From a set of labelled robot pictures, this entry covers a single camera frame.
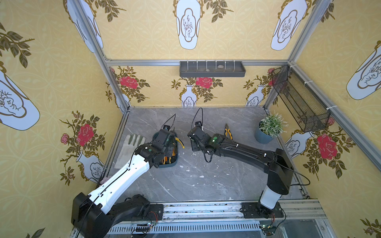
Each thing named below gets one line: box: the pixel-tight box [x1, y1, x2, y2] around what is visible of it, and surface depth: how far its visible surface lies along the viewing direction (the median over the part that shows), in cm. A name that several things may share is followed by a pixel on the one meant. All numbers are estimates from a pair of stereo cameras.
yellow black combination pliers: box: [224, 123, 234, 140], surface depth 108 cm
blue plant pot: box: [254, 121, 274, 144], surface depth 95 cm
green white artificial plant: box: [258, 110, 289, 138], surface depth 92 cm
